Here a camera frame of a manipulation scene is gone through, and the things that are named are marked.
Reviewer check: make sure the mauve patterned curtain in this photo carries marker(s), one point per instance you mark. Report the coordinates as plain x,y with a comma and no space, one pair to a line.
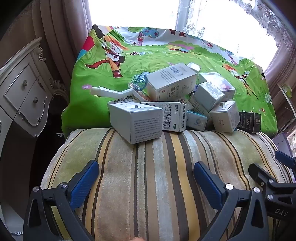
284,62

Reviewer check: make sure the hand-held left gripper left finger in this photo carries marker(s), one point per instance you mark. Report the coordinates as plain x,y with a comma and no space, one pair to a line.
84,183

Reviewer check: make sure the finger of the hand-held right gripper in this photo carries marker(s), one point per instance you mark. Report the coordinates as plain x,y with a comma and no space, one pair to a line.
286,159
259,172

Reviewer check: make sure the pile of medicine boxes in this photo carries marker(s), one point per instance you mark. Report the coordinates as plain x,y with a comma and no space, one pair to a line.
171,81

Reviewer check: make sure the blue mesh ball toy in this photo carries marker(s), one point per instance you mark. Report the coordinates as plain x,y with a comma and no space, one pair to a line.
138,81

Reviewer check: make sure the mauve pleated curtain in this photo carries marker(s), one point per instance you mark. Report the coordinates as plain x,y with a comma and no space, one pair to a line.
60,34

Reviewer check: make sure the white lace curtain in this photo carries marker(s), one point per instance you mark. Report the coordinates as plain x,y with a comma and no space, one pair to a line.
266,18

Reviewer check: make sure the black box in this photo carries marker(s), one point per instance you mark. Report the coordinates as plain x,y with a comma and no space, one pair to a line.
248,119

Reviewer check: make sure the green cartoon printed blanket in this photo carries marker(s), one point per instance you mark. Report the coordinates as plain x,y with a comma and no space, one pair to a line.
161,58

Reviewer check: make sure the white window frame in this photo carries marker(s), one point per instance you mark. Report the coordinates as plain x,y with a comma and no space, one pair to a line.
182,14

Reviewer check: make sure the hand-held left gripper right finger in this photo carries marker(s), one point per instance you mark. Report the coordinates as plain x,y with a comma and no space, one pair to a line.
207,183

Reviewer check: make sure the cream carved dresser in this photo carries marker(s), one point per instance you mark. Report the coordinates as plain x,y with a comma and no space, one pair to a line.
20,92

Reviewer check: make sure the white green paper card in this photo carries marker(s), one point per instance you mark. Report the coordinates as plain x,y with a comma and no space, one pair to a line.
286,89

